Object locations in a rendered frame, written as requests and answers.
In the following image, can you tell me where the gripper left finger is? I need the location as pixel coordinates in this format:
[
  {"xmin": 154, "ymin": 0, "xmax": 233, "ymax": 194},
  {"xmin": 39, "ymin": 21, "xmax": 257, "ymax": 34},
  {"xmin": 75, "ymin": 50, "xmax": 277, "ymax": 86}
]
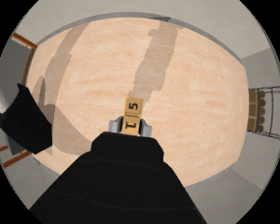
[{"xmin": 108, "ymin": 116, "xmax": 123, "ymax": 133}]

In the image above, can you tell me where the tan wooden number cube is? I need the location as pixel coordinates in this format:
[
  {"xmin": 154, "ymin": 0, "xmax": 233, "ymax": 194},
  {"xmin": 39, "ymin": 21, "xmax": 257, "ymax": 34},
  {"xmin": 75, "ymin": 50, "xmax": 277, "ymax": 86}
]
[
  {"xmin": 121, "ymin": 115, "xmax": 140, "ymax": 134},
  {"xmin": 125, "ymin": 98, "xmax": 142, "ymax": 115}
]

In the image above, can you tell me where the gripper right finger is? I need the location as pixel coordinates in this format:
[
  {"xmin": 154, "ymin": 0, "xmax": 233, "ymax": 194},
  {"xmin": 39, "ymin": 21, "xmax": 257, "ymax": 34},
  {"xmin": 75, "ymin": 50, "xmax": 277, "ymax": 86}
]
[{"xmin": 138, "ymin": 119, "xmax": 153, "ymax": 137}]

